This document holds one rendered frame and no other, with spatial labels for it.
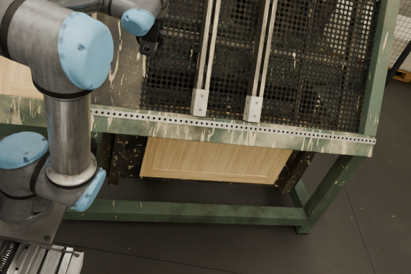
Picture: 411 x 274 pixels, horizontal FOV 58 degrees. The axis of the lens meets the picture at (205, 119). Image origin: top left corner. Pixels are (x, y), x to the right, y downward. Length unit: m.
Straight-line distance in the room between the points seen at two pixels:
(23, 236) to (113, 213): 1.15
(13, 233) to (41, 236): 0.07
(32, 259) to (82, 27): 0.71
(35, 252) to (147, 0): 0.73
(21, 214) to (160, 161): 1.24
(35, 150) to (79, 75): 0.39
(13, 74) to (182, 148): 0.96
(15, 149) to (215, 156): 1.45
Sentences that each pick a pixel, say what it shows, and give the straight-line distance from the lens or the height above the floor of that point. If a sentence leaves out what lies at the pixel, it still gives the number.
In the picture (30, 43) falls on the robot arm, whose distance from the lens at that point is 0.64.
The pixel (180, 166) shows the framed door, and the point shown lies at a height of 0.36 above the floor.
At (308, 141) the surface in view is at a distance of 2.00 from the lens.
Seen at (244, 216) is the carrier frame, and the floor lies 0.18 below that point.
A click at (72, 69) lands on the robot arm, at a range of 0.62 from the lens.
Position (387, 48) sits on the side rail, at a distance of 2.24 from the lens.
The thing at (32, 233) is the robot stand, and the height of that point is 1.04.
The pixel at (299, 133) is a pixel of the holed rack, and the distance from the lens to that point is 1.96.
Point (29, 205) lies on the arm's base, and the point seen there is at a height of 1.10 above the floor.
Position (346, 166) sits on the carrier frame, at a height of 0.70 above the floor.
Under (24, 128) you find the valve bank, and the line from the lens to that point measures 1.74.
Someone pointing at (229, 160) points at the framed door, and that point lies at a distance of 2.28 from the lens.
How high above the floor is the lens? 1.97
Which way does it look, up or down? 37 degrees down
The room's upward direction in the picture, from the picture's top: 19 degrees clockwise
